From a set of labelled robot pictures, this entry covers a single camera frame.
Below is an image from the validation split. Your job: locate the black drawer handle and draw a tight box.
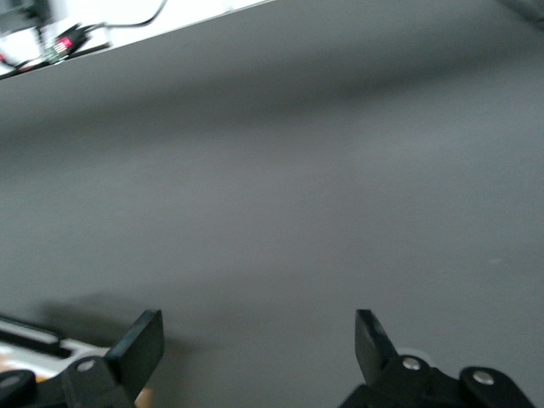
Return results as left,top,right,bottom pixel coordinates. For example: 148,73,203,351
0,313,73,359

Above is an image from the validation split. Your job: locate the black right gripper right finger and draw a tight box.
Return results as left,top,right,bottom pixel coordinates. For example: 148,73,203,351
339,309,536,408

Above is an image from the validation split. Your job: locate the circuit board with red part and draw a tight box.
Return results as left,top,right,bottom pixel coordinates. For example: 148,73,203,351
40,23,111,65

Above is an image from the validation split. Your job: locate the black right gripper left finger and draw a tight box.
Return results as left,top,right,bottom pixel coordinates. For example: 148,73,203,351
0,309,165,408

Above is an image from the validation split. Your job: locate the thin black cable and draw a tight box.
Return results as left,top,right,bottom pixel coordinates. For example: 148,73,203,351
91,0,167,30

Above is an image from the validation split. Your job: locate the dark grey table mat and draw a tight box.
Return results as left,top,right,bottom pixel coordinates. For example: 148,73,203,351
0,0,544,408

